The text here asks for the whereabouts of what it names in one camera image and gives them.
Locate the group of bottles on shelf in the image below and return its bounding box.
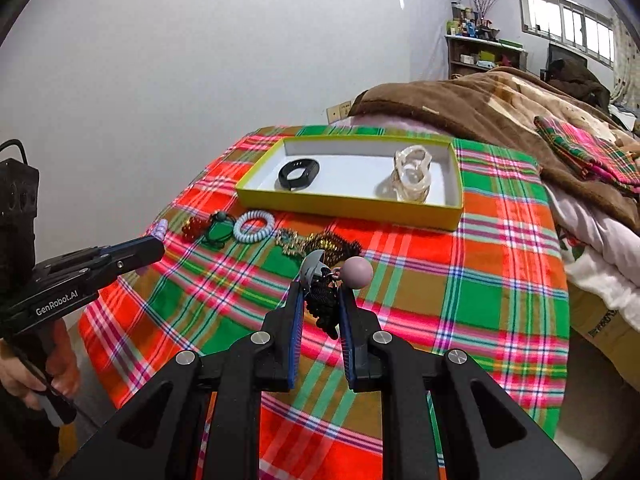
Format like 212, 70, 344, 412
446, 0, 501, 41

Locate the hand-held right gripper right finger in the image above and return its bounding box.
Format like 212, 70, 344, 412
337, 287, 583, 480

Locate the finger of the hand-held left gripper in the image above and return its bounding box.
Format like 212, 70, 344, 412
32, 235, 166, 291

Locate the wooden shelf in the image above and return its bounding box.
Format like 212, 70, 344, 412
445, 34, 528, 81

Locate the clear hair claw clip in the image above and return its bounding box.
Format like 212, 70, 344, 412
375, 145, 435, 204

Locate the yellow-green cardboard box tray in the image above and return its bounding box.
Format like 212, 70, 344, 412
235, 135, 465, 232

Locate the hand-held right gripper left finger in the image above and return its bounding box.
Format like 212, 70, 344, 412
57, 280, 306, 480

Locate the light blue spiral hair tie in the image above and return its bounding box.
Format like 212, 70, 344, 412
233, 209, 275, 244

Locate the folded plaid cloth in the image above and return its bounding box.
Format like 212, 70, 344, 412
533, 115, 640, 196

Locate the red and gold bead bracelet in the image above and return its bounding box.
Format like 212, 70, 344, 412
181, 217, 208, 241

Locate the window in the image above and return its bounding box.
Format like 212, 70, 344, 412
517, 0, 616, 67

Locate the black cord with teal bead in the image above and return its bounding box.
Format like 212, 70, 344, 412
200, 211, 237, 250

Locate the brown blanket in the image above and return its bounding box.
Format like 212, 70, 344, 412
348, 67, 640, 233

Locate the small chain keyring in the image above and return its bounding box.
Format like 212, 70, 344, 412
274, 227, 307, 257

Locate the black wristband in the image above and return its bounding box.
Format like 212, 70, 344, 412
278, 158, 321, 191

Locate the cardboard box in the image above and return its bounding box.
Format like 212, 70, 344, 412
565, 280, 640, 396

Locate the person's left hand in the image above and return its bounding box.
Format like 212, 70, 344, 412
0, 317, 82, 411

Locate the dark monitor with clothes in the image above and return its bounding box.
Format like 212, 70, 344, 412
545, 42, 612, 108

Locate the patterned curtain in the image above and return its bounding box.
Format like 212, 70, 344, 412
610, 15, 640, 106

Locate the white quilt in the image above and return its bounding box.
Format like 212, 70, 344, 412
545, 185, 640, 306

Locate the black hair tie with ball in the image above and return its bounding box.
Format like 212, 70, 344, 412
298, 251, 373, 341

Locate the dark brown bead bracelet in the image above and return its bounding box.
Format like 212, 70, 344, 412
305, 230, 363, 267

